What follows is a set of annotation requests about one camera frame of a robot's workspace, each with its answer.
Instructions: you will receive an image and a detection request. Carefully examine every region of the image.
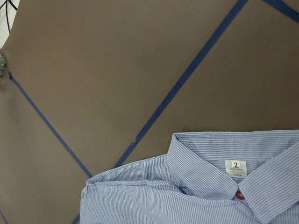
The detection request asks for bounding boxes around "light blue striped shirt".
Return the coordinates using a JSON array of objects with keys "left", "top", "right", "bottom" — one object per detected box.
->
[{"left": 79, "top": 130, "right": 299, "bottom": 224}]

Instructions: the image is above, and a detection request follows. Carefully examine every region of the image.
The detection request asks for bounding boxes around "brown paper table cover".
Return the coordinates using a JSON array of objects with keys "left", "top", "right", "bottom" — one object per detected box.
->
[{"left": 0, "top": 0, "right": 299, "bottom": 224}]

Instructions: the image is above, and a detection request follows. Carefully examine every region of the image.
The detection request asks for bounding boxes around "aluminium frame post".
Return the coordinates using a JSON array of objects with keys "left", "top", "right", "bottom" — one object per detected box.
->
[{"left": 0, "top": 54, "right": 7, "bottom": 81}]

